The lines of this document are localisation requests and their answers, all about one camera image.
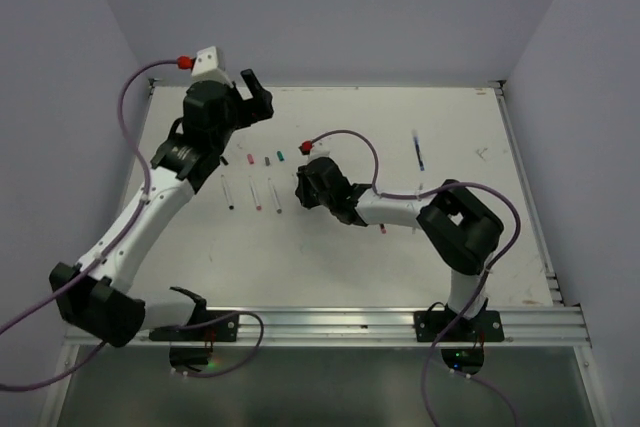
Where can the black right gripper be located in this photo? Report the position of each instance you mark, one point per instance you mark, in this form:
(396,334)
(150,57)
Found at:
(306,199)

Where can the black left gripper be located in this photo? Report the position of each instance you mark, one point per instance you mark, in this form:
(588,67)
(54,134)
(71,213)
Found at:
(261,101)

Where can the grey capped white marker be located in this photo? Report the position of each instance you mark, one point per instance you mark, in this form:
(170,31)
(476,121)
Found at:
(274,196)

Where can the pink capped white marker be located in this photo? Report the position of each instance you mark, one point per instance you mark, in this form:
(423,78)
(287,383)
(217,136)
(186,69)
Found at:
(255,194)

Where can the black white marker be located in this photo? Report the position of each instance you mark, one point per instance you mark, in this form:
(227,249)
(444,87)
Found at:
(227,193)

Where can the blue gel pen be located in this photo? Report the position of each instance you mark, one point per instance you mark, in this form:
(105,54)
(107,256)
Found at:
(417,148)

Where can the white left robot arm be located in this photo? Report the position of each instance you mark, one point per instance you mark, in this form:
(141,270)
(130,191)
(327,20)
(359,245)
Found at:
(93,292)

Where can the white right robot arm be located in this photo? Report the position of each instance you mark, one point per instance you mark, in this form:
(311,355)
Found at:
(462,229)

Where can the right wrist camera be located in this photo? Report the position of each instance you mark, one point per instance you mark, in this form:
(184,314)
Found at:
(318,151)

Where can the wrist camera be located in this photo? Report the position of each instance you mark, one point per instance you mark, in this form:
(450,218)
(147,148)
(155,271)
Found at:
(318,151)
(209,65)

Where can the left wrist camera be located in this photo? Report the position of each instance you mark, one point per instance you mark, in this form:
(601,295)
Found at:
(209,65)

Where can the aluminium front mounting rail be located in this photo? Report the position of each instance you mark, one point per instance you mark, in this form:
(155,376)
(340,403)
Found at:
(393,327)

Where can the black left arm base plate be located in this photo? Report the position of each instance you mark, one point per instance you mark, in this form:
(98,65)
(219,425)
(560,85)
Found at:
(192,350)

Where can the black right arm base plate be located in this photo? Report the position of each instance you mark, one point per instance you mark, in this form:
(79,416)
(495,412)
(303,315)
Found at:
(485,327)

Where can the aluminium table edge rail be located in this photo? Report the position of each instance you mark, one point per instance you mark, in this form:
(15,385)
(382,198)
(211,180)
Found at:
(498,88)

